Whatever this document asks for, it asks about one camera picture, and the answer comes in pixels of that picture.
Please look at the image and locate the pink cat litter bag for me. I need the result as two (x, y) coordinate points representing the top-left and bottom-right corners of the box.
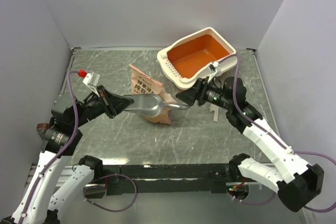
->
(129, 64), (176, 124)

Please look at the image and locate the aluminium frame rail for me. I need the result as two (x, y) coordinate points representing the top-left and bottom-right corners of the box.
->
(25, 163), (79, 187)

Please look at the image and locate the black mounting base rail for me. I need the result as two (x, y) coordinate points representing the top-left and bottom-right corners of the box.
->
(92, 163), (252, 196)

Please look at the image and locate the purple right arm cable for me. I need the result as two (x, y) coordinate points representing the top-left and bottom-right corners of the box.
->
(217, 54), (336, 213)

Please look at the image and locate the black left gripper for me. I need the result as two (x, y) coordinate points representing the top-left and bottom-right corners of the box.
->
(71, 84), (134, 127)

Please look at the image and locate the grey metal litter scoop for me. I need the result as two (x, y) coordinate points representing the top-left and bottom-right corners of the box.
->
(123, 93), (190, 116)

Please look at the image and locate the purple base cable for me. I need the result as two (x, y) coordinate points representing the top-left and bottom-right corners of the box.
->
(82, 174), (138, 212)
(227, 178), (278, 206)

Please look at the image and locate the white bag sealing clip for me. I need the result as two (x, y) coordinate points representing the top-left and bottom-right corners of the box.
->
(209, 104), (219, 122)

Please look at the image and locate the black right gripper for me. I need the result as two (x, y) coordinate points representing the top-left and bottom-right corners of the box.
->
(175, 77), (232, 111)

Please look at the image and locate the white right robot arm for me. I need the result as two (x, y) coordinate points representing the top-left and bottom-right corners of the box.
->
(176, 77), (324, 212)

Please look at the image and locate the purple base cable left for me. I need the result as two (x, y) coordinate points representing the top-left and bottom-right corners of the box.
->
(82, 174), (138, 212)

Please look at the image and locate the brown dustpan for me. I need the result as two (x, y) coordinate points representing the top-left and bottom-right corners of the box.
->
(36, 123), (50, 142)

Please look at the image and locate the orange and white litter box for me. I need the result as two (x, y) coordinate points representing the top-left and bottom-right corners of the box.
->
(157, 27), (237, 90)

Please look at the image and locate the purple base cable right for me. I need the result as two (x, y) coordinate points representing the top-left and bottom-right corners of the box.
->
(227, 178), (278, 206)

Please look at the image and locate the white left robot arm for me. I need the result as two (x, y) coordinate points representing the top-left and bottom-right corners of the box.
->
(1, 86), (134, 223)

